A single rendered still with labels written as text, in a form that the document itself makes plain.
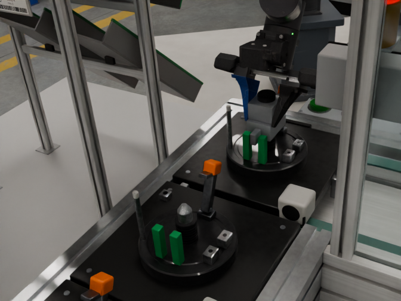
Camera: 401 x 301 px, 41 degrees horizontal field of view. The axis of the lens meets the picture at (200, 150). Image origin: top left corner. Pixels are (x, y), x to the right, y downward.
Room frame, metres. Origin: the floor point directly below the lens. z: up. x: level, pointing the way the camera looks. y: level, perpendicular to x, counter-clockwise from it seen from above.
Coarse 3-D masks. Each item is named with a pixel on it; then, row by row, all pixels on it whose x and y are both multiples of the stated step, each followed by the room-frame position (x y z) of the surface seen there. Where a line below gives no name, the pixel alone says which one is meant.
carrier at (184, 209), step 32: (160, 192) 0.70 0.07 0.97; (192, 192) 0.69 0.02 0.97; (128, 224) 0.62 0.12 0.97; (160, 224) 0.60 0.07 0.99; (192, 224) 0.55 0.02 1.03; (224, 224) 0.58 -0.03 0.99; (256, 224) 0.60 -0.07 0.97; (288, 224) 0.59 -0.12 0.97; (96, 256) 0.56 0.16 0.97; (128, 256) 0.56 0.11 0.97; (160, 256) 0.53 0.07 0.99; (192, 256) 0.52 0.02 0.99; (224, 256) 0.52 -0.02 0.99; (256, 256) 0.53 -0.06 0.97; (128, 288) 0.50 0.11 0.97; (160, 288) 0.49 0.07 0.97; (192, 288) 0.49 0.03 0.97; (224, 288) 0.48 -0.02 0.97; (256, 288) 0.48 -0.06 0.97
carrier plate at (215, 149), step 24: (240, 120) 0.90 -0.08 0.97; (216, 144) 0.82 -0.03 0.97; (312, 144) 0.80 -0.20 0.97; (336, 144) 0.79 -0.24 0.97; (192, 168) 0.75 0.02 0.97; (312, 168) 0.73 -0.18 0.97; (336, 168) 0.72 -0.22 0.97; (216, 192) 0.69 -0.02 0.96; (240, 192) 0.68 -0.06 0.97; (264, 192) 0.67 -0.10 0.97
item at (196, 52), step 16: (208, 32) 1.65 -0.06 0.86; (224, 32) 1.64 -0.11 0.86; (240, 32) 1.63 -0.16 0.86; (256, 32) 1.62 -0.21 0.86; (336, 32) 1.56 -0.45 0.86; (160, 48) 1.55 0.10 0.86; (176, 48) 1.54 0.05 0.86; (192, 48) 1.53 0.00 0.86; (208, 48) 1.52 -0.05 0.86; (224, 48) 1.51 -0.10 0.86; (192, 64) 1.42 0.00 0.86; (208, 64) 1.41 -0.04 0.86; (208, 80) 1.31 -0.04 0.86; (224, 80) 1.30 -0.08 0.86; (176, 96) 1.23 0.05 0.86; (208, 96) 1.22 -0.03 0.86; (224, 96) 1.21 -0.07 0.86; (240, 96) 1.20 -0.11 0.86
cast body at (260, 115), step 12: (264, 96) 0.76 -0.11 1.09; (276, 96) 0.78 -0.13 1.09; (252, 108) 0.76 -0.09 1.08; (264, 108) 0.75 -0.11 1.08; (252, 120) 0.76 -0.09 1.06; (264, 120) 0.74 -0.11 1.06; (252, 132) 0.74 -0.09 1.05; (264, 132) 0.74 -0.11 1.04; (276, 132) 0.75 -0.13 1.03; (252, 144) 0.73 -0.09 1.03
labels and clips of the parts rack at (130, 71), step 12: (0, 0) 0.76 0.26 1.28; (12, 0) 0.75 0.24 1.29; (24, 0) 0.73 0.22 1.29; (12, 12) 0.75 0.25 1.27; (24, 12) 0.74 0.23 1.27; (24, 48) 1.02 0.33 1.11; (36, 48) 1.00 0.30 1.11; (48, 48) 0.98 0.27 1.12; (60, 60) 0.96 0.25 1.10; (84, 60) 0.93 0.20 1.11; (96, 60) 0.92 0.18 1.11; (108, 60) 0.90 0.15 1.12; (120, 72) 0.88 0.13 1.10; (132, 72) 0.87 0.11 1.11
